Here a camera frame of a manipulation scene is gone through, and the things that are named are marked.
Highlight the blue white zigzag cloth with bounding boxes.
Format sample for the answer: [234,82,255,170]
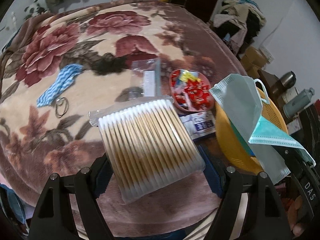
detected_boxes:
[36,63,83,107]

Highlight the floral plush blanket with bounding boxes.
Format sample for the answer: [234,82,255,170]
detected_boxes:
[0,0,249,238]

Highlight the grey-blue thermos flask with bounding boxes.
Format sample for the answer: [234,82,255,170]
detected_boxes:
[283,88,315,119]

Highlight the metal ring pair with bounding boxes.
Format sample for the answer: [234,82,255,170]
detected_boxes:
[54,96,70,119]

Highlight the orange perforated plastic basket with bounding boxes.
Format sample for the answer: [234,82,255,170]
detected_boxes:
[215,100,288,174]

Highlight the stacked cardboard boxes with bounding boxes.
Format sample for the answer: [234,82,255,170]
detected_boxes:
[240,46,268,79]

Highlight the clear plastic zip bag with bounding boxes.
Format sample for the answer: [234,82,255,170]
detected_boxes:
[128,58,162,100]

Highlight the white blue tissue packet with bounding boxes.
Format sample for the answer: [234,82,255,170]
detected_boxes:
[179,111,216,140]

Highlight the stainless electric kettle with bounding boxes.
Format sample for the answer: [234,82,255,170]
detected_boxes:
[280,71,296,89]

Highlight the chair piled with clothes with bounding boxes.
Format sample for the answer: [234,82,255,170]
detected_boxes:
[212,0,266,55]

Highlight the light blue face mask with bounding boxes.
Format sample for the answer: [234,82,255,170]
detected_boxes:
[209,74,316,184]

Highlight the white mug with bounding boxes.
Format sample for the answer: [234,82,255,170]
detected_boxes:
[281,87,299,104]

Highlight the dark wooden side table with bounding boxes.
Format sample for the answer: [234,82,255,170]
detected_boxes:
[258,69,287,101]

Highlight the cotton swab pack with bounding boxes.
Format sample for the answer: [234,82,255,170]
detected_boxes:
[88,96,205,203]

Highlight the pink tray of candies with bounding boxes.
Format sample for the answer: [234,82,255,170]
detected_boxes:
[169,69,214,112]

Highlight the black fuzzy hair piece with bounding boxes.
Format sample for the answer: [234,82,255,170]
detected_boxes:
[91,53,128,75]

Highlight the panda plush toy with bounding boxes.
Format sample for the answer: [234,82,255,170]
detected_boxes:
[24,0,50,20]

